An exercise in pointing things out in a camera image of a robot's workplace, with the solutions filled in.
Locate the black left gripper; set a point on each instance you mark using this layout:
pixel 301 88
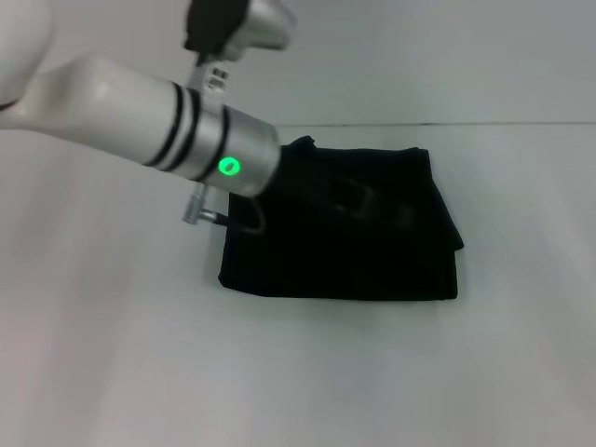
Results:
pixel 321 186

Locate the black shirt with FREE print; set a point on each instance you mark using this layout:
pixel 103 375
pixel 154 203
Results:
pixel 335 251

